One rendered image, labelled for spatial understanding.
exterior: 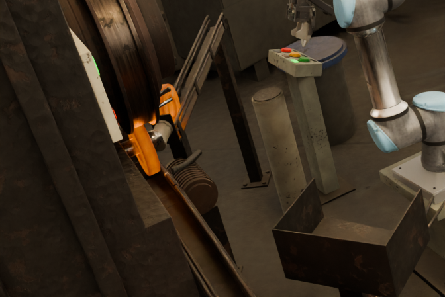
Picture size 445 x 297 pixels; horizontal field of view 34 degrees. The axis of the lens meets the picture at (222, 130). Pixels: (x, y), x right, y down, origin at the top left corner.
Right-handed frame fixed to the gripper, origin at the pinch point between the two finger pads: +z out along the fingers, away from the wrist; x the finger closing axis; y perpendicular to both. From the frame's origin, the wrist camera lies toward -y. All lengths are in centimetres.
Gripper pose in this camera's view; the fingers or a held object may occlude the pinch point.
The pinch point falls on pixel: (305, 43)
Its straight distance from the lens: 270.6
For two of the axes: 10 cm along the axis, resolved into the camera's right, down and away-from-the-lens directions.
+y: -9.3, 0.7, -3.6
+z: -0.6, 9.4, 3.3
